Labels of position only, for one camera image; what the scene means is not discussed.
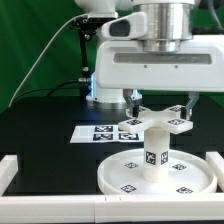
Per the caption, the white marker sheet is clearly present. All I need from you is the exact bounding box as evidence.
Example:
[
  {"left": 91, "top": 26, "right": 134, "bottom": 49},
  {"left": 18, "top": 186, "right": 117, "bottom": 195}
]
[{"left": 70, "top": 125, "right": 144, "bottom": 143}]

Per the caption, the white cable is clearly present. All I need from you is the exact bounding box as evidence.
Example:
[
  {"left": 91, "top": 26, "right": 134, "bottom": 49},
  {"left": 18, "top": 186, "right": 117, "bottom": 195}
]
[{"left": 7, "top": 13, "right": 88, "bottom": 108}]

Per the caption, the white right fence block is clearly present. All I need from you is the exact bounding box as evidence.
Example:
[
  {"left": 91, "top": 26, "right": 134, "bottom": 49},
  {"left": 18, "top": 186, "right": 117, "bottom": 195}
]
[{"left": 206, "top": 152, "right": 224, "bottom": 193}]

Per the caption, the white left fence block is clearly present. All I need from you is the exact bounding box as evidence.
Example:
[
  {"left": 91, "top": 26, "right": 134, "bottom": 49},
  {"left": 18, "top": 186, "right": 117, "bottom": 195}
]
[{"left": 0, "top": 155, "right": 18, "bottom": 197}]

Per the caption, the white front fence rail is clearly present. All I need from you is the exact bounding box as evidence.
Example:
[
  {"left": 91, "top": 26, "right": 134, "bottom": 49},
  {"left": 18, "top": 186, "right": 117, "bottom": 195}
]
[{"left": 0, "top": 193, "right": 224, "bottom": 224}]

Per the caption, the white cross-shaped table base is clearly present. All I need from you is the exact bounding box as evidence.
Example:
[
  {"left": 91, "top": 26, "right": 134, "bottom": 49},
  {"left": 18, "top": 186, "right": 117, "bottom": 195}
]
[{"left": 118, "top": 105, "right": 193, "bottom": 134}]

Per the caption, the grey braided cable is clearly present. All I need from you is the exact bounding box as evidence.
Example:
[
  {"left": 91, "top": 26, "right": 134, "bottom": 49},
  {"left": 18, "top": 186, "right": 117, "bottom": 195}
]
[{"left": 205, "top": 0, "right": 221, "bottom": 18}]

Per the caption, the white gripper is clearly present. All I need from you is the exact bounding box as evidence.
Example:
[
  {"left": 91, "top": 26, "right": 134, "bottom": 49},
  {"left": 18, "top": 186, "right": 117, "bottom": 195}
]
[{"left": 95, "top": 35, "right": 224, "bottom": 118}]

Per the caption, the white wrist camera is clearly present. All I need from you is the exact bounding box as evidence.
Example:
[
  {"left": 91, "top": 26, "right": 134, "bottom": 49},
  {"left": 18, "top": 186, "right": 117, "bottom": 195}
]
[{"left": 101, "top": 12, "right": 148, "bottom": 40}]

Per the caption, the white fence block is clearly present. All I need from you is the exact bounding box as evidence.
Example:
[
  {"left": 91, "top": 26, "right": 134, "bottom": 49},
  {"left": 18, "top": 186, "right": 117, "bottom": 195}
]
[
  {"left": 0, "top": 155, "right": 18, "bottom": 197},
  {"left": 206, "top": 152, "right": 224, "bottom": 193}
]

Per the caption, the white round table top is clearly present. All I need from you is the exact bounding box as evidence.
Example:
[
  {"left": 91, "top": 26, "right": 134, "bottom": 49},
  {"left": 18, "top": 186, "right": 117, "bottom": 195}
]
[{"left": 97, "top": 148, "right": 217, "bottom": 195}]

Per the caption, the black cable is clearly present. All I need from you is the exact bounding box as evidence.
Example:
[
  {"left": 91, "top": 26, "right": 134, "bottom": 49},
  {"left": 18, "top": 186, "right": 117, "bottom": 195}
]
[{"left": 8, "top": 78, "right": 92, "bottom": 107}]

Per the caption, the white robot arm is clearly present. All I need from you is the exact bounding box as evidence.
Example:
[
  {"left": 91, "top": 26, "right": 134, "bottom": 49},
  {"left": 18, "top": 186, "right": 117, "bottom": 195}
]
[{"left": 74, "top": 0, "right": 224, "bottom": 109}]

